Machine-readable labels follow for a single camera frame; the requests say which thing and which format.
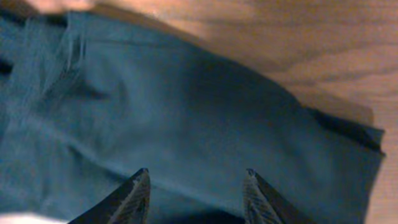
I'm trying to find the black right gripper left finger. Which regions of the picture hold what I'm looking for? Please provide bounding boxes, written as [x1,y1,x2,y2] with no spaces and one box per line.
[68,168,150,224]

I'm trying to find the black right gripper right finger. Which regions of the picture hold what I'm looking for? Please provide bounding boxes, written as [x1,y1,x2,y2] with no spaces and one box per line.
[243,169,315,224]

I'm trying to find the black shorts with grey waistband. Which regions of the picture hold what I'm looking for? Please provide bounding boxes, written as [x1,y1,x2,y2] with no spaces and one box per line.
[1,12,383,223]

